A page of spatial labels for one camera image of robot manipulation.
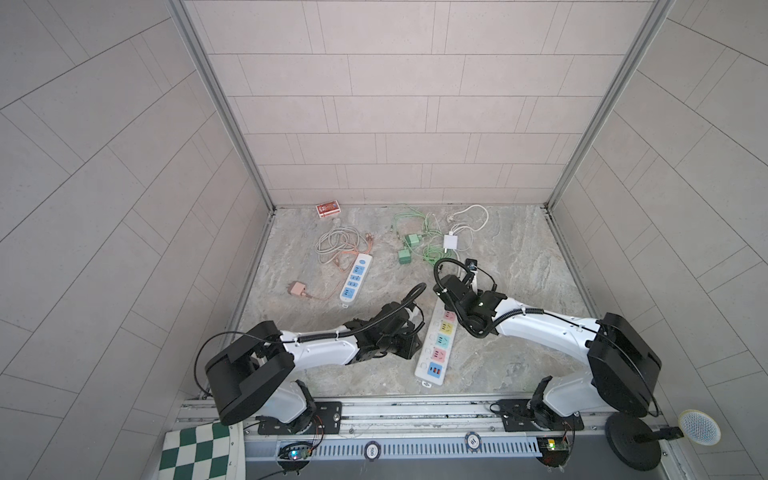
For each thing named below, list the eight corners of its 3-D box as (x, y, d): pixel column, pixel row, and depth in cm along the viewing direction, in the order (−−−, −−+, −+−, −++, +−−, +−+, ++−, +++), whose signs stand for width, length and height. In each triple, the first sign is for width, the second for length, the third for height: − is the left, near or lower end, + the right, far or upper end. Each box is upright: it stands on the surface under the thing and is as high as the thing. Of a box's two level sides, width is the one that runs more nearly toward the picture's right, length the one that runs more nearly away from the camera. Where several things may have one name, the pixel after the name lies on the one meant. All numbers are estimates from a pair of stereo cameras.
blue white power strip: (339, 299, 93) (337, 295, 91) (358, 256, 104) (357, 251, 102) (355, 304, 92) (354, 299, 90) (372, 259, 103) (372, 254, 101)
